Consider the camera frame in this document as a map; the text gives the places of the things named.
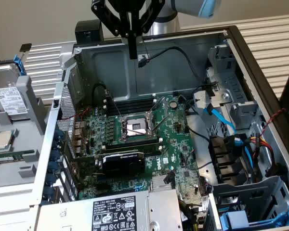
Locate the grey plastic parts rack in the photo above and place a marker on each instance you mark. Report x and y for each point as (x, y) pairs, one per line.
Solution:
(26, 144)

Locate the metal port block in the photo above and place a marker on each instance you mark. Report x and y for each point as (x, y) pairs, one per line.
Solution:
(79, 134)

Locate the grey power supply unit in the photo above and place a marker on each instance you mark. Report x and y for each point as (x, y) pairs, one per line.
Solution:
(159, 209)

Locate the black graphics card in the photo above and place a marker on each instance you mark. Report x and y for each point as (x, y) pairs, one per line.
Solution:
(122, 164)

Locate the silver CPU chip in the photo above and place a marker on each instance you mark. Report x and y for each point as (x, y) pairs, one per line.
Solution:
(2, 140)

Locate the silver socket locking lever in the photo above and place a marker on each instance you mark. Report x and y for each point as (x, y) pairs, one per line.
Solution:
(160, 123)
(113, 103)

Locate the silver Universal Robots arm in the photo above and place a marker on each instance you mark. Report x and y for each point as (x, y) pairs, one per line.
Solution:
(166, 24)

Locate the black RAM slot row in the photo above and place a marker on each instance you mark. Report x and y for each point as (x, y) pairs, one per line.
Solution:
(135, 144)
(132, 106)

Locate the black box bracket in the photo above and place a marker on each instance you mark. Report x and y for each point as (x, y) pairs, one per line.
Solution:
(89, 29)

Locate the coin cell battery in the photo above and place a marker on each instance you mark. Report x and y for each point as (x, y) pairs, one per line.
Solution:
(173, 104)

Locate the hard disk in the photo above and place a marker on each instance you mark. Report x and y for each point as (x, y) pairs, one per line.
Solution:
(7, 101)

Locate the CPU socket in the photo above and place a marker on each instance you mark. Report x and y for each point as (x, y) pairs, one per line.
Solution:
(135, 126)

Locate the blue slot retention clip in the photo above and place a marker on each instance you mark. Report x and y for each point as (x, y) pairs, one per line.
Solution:
(55, 155)
(59, 133)
(48, 192)
(50, 179)
(55, 144)
(53, 167)

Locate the black plastic bracket stack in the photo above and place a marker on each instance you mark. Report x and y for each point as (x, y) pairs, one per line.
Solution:
(221, 154)

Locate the grey metal drive cage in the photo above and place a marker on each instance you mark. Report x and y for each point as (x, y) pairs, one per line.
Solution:
(231, 81)

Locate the empty blue disk carrier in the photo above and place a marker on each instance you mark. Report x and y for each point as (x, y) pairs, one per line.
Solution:
(238, 217)

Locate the open grey PC case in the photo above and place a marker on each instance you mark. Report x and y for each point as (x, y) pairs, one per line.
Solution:
(110, 72)

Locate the green RAM stick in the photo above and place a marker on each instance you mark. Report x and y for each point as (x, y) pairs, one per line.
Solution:
(4, 158)

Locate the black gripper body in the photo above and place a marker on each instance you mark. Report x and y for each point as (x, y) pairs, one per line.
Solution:
(132, 6)

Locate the silver socket cover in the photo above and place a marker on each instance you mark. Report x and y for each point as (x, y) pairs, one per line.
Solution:
(165, 107)

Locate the green motherboard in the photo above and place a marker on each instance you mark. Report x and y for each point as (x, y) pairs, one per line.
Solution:
(171, 144)

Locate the silver heatsink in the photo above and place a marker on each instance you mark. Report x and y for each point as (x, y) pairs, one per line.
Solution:
(159, 183)

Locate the grey metal disk bay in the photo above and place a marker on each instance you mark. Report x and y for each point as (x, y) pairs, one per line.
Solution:
(243, 192)

